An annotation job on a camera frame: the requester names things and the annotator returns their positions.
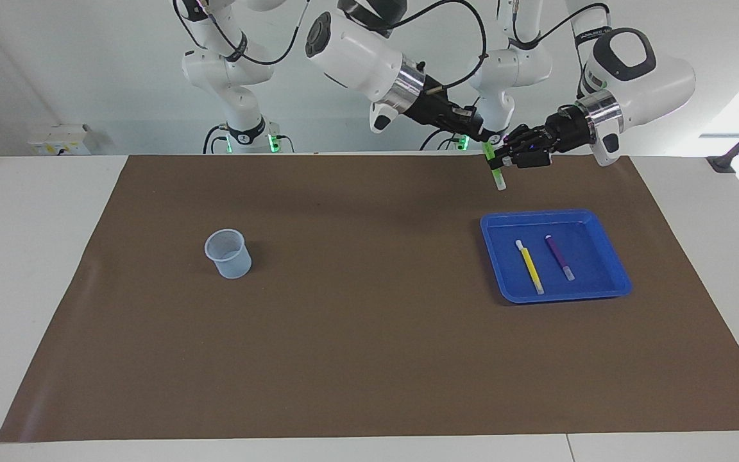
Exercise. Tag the blue plastic tray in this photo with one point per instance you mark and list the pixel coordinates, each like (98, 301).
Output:
(591, 276)

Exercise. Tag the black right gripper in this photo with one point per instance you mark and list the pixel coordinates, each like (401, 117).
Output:
(443, 112)

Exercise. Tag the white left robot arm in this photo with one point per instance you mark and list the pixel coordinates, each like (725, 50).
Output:
(652, 83)

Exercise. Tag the purple pen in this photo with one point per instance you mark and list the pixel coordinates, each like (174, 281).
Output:
(559, 256)

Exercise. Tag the white wall socket box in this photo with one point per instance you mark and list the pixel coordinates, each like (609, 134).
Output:
(58, 140)

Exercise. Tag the brown table mat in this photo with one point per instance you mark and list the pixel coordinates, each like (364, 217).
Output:
(369, 321)

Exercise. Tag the translucent plastic cup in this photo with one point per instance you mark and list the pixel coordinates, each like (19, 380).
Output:
(233, 264)

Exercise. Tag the yellow pen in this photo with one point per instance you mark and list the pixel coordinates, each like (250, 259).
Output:
(530, 266)

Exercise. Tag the green pen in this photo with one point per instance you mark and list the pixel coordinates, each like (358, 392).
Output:
(496, 174)

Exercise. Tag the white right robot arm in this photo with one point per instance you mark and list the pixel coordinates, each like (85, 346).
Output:
(356, 61)

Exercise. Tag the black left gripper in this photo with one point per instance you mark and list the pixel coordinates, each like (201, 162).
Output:
(571, 131)

